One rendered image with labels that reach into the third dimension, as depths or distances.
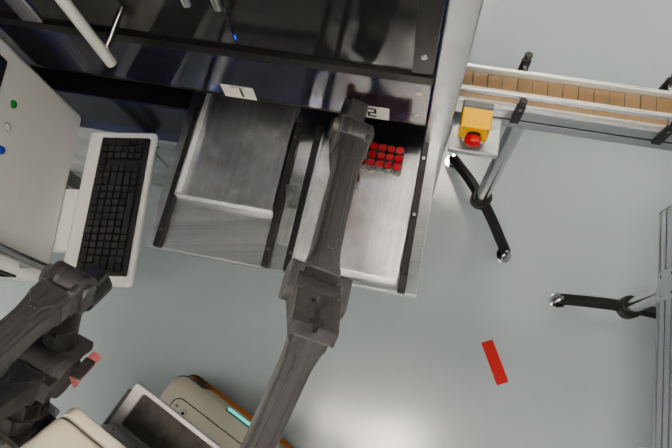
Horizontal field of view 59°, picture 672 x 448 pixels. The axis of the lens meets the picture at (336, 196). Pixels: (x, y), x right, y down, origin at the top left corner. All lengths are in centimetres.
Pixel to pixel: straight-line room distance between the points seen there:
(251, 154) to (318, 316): 76
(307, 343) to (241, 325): 149
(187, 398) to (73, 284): 111
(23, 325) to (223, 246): 64
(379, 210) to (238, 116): 47
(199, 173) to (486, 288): 126
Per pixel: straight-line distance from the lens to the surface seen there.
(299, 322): 89
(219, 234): 154
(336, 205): 105
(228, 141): 163
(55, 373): 119
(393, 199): 151
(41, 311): 104
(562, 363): 241
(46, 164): 174
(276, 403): 96
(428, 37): 117
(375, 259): 147
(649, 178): 271
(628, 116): 167
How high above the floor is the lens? 231
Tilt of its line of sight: 70 degrees down
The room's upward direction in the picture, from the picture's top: 11 degrees counter-clockwise
